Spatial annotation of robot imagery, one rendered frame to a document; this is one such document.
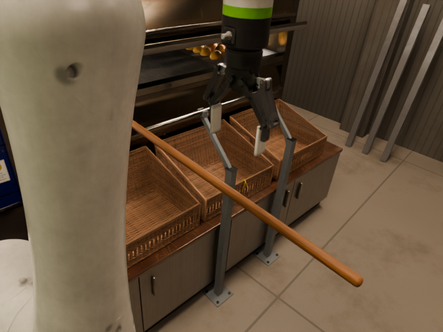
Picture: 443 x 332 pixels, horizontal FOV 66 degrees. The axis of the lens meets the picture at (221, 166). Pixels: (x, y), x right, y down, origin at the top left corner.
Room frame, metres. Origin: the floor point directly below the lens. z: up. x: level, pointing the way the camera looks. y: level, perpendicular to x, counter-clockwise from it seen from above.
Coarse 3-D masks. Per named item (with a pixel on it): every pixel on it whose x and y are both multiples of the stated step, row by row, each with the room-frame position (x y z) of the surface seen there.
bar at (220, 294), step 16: (192, 112) 1.45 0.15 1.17; (208, 112) 1.50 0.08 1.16; (160, 128) 1.30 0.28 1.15; (208, 128) 1.45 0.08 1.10; (288, 144) 1.68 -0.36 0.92; (224, 160) 1.37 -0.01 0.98; (288, 160) 1.67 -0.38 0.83; (288, 176) 1.69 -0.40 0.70; (224, 208) 1.33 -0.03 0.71; (224, 224) 1.32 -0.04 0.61; (224, 240) 1.32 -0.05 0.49; (272, 240) 1.68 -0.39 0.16; (224, 256) 1.33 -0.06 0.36; (256, 256) 1.67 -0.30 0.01; (272, 256) 1.68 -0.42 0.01; (224, 272) 1.34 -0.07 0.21; (208, 288) 1.37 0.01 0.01; (224, 288) 1.38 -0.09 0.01
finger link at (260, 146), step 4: (256, 132) 0.63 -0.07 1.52; (260, 132) 0.63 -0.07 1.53; (256, 136) 0.63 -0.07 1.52; (260, 136) 0.63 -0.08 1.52; (256, 140) 0.63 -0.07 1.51; (256, 144) 0.63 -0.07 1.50; (260, 144) 0.64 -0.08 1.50; (264, 144) 0.65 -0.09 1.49; (256, 148) 0.63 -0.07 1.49; (260, 148) 0.64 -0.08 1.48; (264, 148) 0.65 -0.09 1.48; (256, 152) 0.63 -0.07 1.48; (260, 152) 0.64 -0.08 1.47
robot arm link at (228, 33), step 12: (228, 24) 0.66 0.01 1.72; (240, 24) 0.65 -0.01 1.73; (252, 24) 0.65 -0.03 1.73; (264, 24) 0.66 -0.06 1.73; (228, 36) 0.65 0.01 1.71; (240, 36) 0.64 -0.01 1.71; (252, 36) 0.65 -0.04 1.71; (264, 36) 0.66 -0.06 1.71; (240, 48) 0.64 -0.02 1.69; (252, 48) 0.65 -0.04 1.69
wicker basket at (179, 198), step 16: (144, 160) 1.61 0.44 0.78; (128, 176) 1.51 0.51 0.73; (144, 176) 1.58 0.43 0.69; (160, 176) 1.55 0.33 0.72; (144, 192) 1.54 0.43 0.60; (160, 192) 1.55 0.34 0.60; (176, 192) 1.45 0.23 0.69; (128, 208) 1.40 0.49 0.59; (144, 208) 1.42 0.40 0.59; (176, 208) 1.44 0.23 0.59; (192, 208) 1.29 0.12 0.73; (128, 224) 1.28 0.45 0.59; (144, 224) 1.29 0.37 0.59; (160, 224) 1.16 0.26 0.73; (176, 224) 1.22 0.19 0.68; (192, 224) 1.30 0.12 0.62; (128, 240) 1.17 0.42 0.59; (144, 240) 1.08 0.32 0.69; (160, 240) 1.15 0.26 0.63; (128, 256) 1.07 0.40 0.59; (144, 256) 1.08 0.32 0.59
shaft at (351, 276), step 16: (144, 128) 1.19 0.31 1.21; (160, 144) 1.09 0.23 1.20; (208, 176) 0.91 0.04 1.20; (224, 192) 0.85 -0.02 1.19; (256, 208) 0.77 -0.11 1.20; (272, 224) 0.72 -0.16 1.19; (304, 240) 0.66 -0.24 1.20; (320, 256) 0.61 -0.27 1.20; (336, 272) 0.58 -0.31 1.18; (352, 272) 0.57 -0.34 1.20
